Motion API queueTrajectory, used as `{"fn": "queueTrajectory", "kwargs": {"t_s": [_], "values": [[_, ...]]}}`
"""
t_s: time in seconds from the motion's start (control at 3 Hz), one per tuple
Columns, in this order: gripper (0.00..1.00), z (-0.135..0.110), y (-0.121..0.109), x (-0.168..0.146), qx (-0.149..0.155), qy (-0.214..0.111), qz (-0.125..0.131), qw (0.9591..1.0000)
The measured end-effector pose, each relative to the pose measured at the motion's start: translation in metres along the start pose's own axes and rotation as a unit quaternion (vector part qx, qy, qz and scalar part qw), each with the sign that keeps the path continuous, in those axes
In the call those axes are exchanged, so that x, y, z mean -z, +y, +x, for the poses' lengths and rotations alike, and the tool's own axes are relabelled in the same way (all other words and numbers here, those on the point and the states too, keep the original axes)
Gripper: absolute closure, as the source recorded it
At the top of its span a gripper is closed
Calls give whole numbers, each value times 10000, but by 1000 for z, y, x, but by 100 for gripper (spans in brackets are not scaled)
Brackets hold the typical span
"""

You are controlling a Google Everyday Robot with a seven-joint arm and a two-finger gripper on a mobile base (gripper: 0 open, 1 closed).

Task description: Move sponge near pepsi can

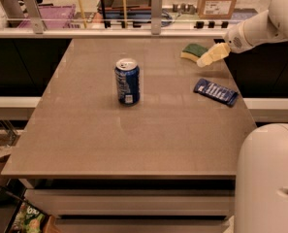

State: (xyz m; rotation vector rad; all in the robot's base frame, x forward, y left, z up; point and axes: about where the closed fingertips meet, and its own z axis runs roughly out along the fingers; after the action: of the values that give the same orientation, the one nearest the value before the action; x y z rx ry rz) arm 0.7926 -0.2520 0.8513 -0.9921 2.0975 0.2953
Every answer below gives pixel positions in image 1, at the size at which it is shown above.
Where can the green and yellow sponge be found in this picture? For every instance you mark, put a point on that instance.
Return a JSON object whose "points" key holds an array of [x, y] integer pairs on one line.
{"points": [[193, 52]]}

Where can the cardboard box with label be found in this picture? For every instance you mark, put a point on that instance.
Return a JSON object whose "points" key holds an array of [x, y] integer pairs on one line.
{"points": [[215, 9]]}

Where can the purple plastic crate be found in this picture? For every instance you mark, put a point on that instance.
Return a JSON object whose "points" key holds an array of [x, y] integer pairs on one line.
{"points": [[57, 17]]}

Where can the left metal railing post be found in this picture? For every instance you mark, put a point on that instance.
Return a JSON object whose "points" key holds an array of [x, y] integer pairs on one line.
{"points": [[34, 16]]}

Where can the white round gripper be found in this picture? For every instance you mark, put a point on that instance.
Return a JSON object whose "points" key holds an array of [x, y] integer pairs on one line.
{"points": [[235, 42]]}

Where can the lower white drawer front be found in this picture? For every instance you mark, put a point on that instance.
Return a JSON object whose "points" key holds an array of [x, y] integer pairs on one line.
{"points": [[144, 226]]}

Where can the blue pepsi can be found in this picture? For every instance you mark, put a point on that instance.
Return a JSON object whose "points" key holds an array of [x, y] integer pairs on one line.
{"points": [[127, 76]]}

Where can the white drawer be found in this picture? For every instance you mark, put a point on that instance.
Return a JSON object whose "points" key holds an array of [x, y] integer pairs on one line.
{"points": [[144, 226], [79, 202]]}

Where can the green chip bag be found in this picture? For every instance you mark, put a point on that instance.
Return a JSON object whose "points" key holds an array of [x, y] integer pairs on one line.
{"points": [[28, 220]]}

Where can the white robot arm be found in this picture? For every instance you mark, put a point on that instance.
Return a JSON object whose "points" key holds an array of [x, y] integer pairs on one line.
{"points": [[261, 196]]}

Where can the blue snack bar wrapper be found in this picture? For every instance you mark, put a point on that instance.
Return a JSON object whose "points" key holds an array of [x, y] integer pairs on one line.
{"points": [[216, 92]]}

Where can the upper white drawer front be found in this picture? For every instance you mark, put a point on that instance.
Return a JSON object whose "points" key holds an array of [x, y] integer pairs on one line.
{"points": [[79, 202]]}

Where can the middle metal railing post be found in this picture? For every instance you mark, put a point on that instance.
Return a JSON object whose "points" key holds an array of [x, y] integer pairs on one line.
{"points": [[156, 14]]}

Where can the metal railing post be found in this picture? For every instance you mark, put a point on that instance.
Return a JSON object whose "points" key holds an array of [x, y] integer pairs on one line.
{"points": [[34, 16], [156, 14]]}

